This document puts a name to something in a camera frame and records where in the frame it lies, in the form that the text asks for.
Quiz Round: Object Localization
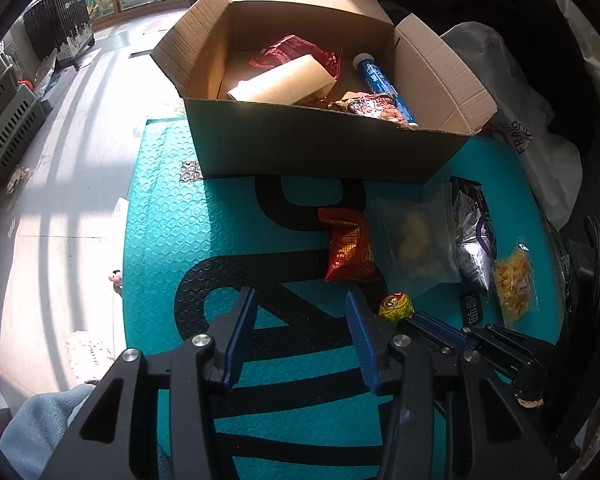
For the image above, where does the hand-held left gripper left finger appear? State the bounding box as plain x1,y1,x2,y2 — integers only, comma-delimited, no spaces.
40,286,257,480

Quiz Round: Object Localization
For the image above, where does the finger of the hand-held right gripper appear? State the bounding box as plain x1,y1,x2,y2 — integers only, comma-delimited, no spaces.
411,311,486,351
396,319,456,358

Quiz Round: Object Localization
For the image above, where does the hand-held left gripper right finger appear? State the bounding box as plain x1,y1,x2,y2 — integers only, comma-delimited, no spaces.
345,291,563,480

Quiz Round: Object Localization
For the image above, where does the yellow-green candy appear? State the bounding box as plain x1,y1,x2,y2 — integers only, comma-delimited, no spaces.
378,292,415,321

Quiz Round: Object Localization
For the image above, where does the yellow snack packet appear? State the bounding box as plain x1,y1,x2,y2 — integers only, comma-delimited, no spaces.
494,242,538,328

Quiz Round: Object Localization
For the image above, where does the clear zip bag of snacks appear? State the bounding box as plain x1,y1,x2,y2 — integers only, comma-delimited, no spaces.
367,182,463,301

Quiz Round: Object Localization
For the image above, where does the silver purple snack packet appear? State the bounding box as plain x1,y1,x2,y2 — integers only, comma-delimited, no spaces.
450,176,498,293

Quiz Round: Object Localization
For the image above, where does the orange-red snack packet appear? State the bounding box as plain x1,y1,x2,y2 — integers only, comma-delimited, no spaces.
318,206,381,283

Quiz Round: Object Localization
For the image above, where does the cardboard box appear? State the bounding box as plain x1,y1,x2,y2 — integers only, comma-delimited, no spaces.
150,0,498,186

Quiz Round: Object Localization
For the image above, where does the brown nut snack packet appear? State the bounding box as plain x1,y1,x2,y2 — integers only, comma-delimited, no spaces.
327,91,413,128

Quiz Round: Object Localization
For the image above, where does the blue tube with white cap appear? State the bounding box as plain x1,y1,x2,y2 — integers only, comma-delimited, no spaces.
352,52,420,128

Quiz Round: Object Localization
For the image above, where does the small tan carton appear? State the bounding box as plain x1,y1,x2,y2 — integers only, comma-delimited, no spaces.
227,53,338,107

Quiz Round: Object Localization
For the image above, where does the red snack packet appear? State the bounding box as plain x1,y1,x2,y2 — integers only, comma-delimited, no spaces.
249,35,342,80

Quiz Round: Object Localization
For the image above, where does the teal printed bubble mat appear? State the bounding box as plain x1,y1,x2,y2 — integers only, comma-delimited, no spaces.
122,117,571,480

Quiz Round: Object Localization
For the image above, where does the white speckled packet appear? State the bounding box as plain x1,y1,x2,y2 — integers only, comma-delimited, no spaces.
65,330,115,383

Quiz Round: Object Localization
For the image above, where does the white plastic bag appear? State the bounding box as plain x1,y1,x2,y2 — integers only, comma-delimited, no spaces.
440,21,583,231

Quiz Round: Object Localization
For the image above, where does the light blue fleece cloth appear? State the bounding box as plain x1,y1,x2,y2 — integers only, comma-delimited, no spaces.
0,382,98,480

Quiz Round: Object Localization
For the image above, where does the black clothes pile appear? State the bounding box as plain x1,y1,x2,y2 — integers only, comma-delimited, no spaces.
380,0,600,151

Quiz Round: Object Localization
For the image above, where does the black plastic crate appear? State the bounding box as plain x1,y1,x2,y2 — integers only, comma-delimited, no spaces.
22,0,95,63

